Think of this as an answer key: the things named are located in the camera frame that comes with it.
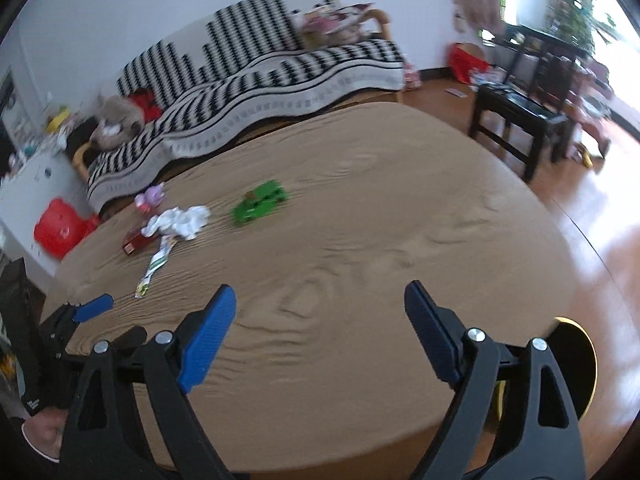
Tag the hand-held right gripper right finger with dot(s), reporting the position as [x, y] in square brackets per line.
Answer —
[430, 332]

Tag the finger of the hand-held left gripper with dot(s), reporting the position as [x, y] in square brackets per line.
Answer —
[130, 336]
[92, 307]

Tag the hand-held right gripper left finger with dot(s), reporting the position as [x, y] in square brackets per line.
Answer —
[207, 340]

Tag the green white strip wrapper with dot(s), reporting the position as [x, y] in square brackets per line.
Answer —
[156, 262]

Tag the person's left hand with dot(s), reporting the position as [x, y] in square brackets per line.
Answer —
[45, 432]

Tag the red plastic child chair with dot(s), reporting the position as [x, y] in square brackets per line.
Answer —
[60, 230]

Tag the crumpled white tissue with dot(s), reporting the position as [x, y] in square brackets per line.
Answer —
[180, 221]

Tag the pink plastic toy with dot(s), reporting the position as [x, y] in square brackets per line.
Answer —
[151, 196]

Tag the white cabinet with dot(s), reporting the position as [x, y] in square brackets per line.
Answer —
[35, 195]

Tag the green toy car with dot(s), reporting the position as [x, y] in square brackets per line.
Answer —
[260, 202]

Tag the yellow round stool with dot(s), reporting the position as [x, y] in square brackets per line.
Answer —
[575, 360]

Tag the brown plush toy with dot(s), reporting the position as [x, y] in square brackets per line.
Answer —
[115, 122]

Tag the yellow plastic container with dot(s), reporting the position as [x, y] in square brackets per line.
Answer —
[57, 121]

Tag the red cushion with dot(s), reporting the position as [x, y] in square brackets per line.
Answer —
[145, 105]

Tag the black bench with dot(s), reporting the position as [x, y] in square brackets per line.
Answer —
[520, 110]

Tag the black white striped blanket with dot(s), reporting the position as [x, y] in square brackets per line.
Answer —
[250, 80]

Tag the red bag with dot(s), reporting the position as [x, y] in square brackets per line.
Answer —
[465, 62]

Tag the black wooden chair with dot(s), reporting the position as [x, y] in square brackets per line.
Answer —
[547, 55]

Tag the pink printed pillow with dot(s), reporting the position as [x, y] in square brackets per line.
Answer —
[335, 25]

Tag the wooden frame sofa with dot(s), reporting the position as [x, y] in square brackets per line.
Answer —
[385, 22]

